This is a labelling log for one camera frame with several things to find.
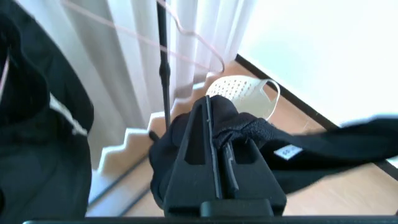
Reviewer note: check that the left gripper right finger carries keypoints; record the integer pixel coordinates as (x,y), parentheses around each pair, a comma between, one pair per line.
(255,180)

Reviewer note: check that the black garment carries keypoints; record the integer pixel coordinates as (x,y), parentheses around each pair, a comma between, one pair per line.
(326,146)
(37,155)

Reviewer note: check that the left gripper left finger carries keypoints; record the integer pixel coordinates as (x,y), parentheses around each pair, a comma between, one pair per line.
(192,177)

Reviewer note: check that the black clothes rack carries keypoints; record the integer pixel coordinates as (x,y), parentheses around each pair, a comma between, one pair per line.
(163,68)

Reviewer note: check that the beige curtain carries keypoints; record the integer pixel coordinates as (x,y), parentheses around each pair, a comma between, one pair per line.
(130,62)

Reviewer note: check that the white laundry basket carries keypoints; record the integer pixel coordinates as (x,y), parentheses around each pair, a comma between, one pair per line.
(245,93)

